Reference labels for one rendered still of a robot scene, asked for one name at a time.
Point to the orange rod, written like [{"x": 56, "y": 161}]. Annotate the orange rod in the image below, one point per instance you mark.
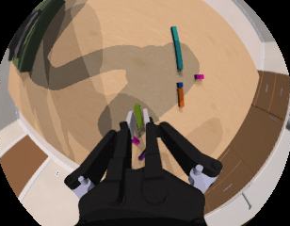
[{"x": 180, "y": 93}]

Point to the small magenta block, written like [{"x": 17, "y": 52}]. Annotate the small magenta block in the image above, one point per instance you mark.
[
  {"x": 136, "y": 141},
  {"x": 199, "y": 76}
]

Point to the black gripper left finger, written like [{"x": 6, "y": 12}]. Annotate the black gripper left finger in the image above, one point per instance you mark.
[{"x": 92, "y": 170}]

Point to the turquoise rod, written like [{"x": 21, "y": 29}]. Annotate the turquoise rod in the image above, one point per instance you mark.
[{"x": 177, "y": 47}]

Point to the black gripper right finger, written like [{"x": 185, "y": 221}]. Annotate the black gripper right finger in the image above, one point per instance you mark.
[{"x": 201, "y": 169}]

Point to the dark purple rod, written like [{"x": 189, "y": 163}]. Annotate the dark purple rod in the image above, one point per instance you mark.
[{"x": 142, "y": 156}]

